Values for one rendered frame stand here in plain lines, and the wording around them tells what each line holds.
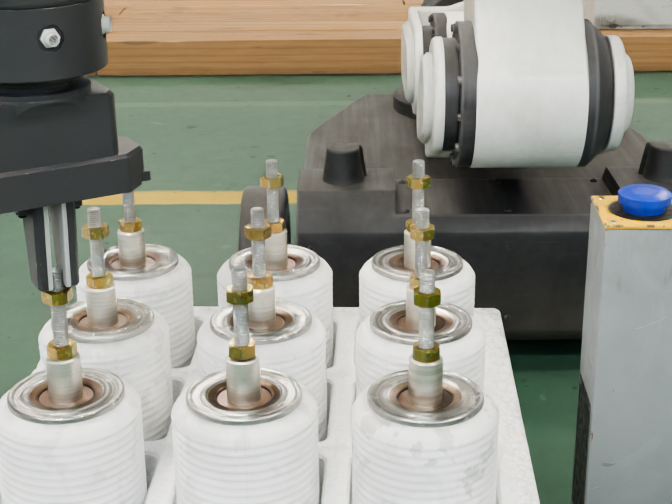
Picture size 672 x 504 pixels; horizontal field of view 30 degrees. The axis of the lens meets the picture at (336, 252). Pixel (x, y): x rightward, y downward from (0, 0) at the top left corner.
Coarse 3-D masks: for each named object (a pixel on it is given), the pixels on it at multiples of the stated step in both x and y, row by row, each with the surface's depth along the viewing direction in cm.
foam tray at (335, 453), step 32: (352, 320) 110; (480, 320) 110; (352, 352) 104; (352, 384) 99; (512, 384) 99; (512, 416) 94; (160, 448) 90; (320, 448) 90; (512, 448) 89; (160, 480) 86; (320, 480) 89; (512, 480) 85
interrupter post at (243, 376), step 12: (228, 360) 80; (240, 360) 80; (252, 360) 80; (228, 372) 80; (240, 372) 80; (252, 372) 80; (228, 384) 81; (240, 384) 80; (252, 384) 81; (228, 396) 81; (240, 396) 81; (252, 396) 81
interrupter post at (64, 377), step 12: (48, 360) 81; (60, 360) 80; (72, 360) 81; (48, 372) 81; (60, 372) 80; (72, 372) 81; (48, 384) 81; (60, 384) 81; (72, 384) 81; (60, 396) 81; (72, 396) 81
